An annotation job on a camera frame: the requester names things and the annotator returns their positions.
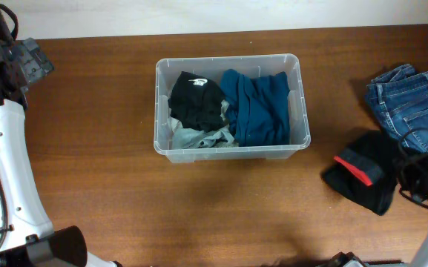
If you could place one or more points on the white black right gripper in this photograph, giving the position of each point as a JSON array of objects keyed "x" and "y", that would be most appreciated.
[{"x": 406, "y": 165}]

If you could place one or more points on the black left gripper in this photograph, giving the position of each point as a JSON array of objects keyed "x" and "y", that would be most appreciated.
[{"x": 29, "y": 64}]

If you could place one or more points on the black shorts with red stripe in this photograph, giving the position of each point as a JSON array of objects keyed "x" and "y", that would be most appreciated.
[{"x": 364, "y": 171}]

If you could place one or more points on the dark blue jeans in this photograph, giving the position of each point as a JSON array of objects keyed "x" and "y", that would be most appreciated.
[{"x": 399, "y": 101}]

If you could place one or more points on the light blue jeans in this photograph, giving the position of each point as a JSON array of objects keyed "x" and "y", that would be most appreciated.
[{"x": 188, "y": 138}]

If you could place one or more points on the black Nike shirt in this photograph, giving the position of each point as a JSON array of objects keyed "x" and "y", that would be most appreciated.
[{"x": 196, "y": 102}]

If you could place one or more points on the teal shirt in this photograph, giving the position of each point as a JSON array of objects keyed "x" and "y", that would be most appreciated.
[{"x": 258, "y": 111}]

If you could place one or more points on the clear plastic storage bin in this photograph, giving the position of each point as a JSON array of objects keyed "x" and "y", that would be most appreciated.
[{"x": 167, "y": 72}]

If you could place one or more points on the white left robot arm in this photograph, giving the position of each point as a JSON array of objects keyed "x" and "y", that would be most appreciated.
[{"x": 27, "y": 235}]

